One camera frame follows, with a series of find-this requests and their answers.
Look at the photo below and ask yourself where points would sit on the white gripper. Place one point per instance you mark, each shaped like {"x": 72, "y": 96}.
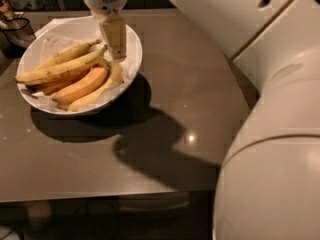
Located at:
{"x": 114, "y": 26}

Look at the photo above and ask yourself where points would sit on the long spotted yellow banana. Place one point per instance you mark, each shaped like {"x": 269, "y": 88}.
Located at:
{"x": 72, "y": 67}

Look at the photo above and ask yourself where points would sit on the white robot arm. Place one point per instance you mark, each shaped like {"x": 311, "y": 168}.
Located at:
{"x": 268, "y": 188}

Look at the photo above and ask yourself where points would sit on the front yellow banana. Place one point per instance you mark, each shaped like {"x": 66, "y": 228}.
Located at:
{"x": 114, "y": 76}

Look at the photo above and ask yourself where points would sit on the top yellow banana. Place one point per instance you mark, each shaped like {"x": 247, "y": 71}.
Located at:
{"x": 69, "y": 53}

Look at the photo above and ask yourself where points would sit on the white ceramic bowl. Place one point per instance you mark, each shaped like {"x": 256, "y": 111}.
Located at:
{"x": 133, "y": 55}

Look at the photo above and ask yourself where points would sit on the orange ripe banana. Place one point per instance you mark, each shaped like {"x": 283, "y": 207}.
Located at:
{"x": 89, "y": 83}

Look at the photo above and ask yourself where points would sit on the white paper bowl liner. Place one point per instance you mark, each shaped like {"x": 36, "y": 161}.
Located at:
{"x": 50, "y": 40}

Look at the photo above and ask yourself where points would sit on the small orange banana underneath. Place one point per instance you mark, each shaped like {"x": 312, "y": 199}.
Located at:
{"x": 51, "y": 87}

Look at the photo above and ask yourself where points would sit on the black wire basket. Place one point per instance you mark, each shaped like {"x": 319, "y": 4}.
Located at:
{"x": 16, "y": 36}

